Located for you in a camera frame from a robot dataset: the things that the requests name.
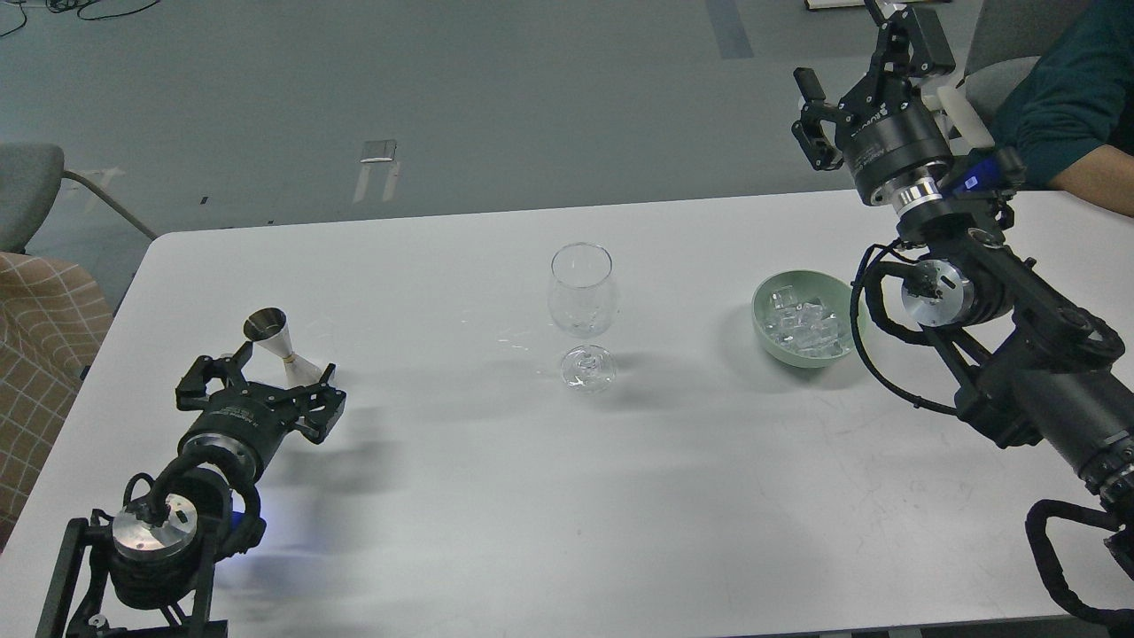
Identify green bowl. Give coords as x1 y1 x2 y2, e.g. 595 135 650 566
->
750 269 856 369

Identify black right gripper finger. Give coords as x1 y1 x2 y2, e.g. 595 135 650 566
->
864 1 957 116
792 67 856 171

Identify steel cocktail jigger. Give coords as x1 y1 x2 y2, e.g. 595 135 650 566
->
243 307 322 388

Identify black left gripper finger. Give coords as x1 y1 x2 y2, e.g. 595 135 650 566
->
175 354 252 409
266 363 346 444

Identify clear wine glass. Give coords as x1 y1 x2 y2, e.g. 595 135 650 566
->
548 243 619 394

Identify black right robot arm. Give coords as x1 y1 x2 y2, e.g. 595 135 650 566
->
792 1 1133 637

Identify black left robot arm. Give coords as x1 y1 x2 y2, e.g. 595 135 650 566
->
35 343 346 637

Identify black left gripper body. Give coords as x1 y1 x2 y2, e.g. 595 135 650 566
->
177 381 299 479

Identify clear ice cubes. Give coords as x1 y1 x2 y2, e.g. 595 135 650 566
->
762 284 851 360

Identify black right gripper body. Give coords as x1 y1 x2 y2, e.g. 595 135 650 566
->
837 90 953 206

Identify person in teal shirt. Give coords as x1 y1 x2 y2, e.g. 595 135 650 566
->
990 1 1133 215

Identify grey office chair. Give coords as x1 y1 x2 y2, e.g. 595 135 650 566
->
925 1 1090 156

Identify silver floor plate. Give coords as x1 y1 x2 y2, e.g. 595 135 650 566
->
359 138 398 163

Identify beige checkered cloth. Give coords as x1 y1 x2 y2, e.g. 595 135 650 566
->
1 252 113 545

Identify grey chair left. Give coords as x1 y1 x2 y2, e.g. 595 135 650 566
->
1 143 159 254

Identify black floor cables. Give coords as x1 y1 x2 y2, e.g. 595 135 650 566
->
0 0 160 36

